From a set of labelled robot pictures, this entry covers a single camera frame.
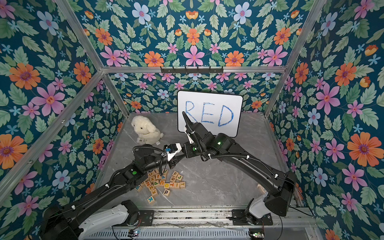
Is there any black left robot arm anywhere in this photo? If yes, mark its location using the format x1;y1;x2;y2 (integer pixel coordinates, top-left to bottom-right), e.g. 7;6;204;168
39;144;196;240

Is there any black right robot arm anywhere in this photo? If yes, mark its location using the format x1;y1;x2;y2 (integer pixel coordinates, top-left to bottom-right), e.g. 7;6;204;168
182;112;297;219

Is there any wooden J letter block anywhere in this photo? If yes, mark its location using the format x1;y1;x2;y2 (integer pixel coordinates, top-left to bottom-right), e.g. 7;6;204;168
176;174;183;182

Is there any wooden P letter block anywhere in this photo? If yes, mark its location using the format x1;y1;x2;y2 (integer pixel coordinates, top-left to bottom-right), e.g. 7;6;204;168
163;189;171;197

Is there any wooden K letter block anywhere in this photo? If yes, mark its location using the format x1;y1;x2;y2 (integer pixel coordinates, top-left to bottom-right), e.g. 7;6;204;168
147;196;156;205

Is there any white plush dog toy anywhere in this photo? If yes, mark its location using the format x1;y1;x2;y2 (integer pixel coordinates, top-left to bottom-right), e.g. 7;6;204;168
131;116;164;145

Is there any whiteboard with RED written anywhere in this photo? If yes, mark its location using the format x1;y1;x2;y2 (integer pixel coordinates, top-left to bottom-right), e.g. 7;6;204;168
177;91;243;137

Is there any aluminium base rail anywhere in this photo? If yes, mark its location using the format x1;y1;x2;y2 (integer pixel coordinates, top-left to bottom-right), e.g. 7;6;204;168
89;206;322;240

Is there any black hook rail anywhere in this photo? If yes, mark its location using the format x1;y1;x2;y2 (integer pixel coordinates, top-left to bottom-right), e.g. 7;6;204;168
160;67;224;74

